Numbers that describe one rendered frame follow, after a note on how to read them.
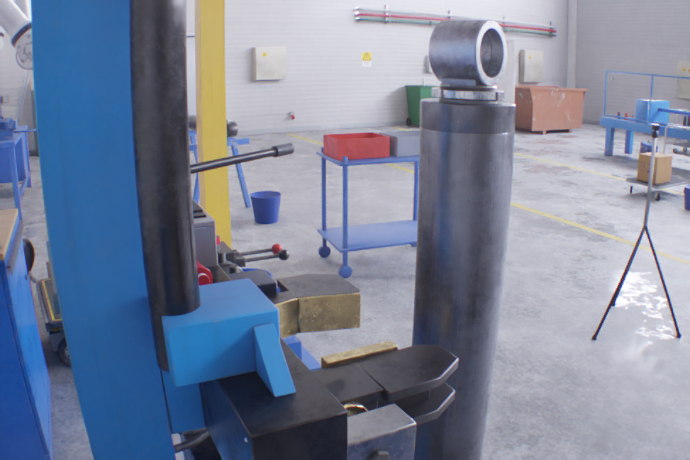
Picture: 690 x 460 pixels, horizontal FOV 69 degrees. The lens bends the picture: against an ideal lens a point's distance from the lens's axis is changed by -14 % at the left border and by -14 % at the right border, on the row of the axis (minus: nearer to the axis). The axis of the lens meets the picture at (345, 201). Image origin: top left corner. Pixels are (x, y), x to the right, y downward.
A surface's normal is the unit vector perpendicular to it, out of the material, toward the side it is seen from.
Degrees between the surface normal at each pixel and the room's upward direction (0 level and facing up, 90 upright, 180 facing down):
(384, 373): 0
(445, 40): 70
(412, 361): 0
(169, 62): 90
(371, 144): 90
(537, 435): 0
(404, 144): 90
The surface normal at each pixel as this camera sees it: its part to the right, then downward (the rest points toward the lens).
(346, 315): 0.21, 0.23
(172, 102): 0.72, 0.17
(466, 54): -0.68, 0.22
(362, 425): 0.00, -0.97
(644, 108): -0.87, 0.12
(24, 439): 0.46, 0.21
